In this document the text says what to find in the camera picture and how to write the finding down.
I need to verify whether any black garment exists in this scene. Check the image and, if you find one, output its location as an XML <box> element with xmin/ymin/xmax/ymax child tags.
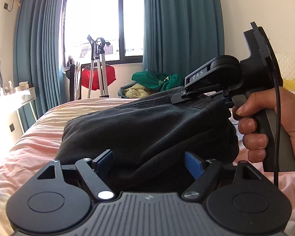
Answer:
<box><xmin>56</xmin><ymin>88</ymin><xmax>239</xmax><ymax>192</ymax></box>

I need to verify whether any right teal curtain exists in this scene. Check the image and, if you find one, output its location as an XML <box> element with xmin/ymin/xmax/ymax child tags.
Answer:
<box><xmin>143</xmin><ymin>0</ymin><xmax>225</xmax><ymax>77</ymax></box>

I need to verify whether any silver tripod stand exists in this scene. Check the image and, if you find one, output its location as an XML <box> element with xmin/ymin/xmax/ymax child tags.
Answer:
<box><xmin>87</xmin><ymin>35</ymin><xmax>111</xmax><ymax>99</ymax></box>

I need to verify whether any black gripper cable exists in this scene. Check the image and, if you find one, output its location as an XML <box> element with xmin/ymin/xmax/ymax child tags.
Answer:
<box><xmin>268</xmin><ymin>56</ymin><xmax>282</xmax><ymax>187</ymax></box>

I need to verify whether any left teal curtain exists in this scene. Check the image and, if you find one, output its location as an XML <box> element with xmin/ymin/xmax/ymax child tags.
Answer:
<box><xmin>13</xmin><ymin>0</ymin><xmax>67</xmax><ymax>117</ymax></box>

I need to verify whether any green garment pile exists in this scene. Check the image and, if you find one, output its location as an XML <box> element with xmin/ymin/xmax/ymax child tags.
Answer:
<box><xmin>132</xmin><ymin>71</ymin><xmax>183</xmax><ymax>92</ymax></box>

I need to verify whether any black framed window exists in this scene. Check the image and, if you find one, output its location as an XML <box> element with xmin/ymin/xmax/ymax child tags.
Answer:
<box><xmin>62</xmin><ymin>0</ymin><xmax>144</xmax><ymax>64</ymax></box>

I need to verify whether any person's right hand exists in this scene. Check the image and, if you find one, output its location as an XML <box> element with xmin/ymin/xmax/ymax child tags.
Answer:
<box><xmin>232</xmin><ymin>87</ymin><xmax>295</xmax><ymax>163</ymax></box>

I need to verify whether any teal curtain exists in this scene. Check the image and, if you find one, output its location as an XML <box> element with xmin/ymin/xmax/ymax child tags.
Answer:
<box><xmin>143</xmin><ymin>0</ymin><xmax>225</xmax><ymax>77</ymax></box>
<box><xmin>13</xmin><ymin>0</ymin><xmax>67</xmax><ymax>117</ymax></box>

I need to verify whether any white vanity desk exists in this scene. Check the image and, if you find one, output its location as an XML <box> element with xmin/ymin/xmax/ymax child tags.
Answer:
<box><xmin>0</xmin><ymin>87</ymin><xmax>38</xmax><ymax>134</ymax></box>

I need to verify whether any cream knit garment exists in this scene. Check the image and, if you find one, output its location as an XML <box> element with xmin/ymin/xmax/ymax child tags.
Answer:
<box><xmin>124</xmin><ymin>83</ymin><xmax>154</xmax><ymax>99</ymax></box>

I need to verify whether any pink bed sheet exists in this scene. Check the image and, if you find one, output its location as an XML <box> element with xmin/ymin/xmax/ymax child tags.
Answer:
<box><xmin>0</xmin><ymin>98</ymin><xmax>295</xmax><ymax>235</ymax></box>

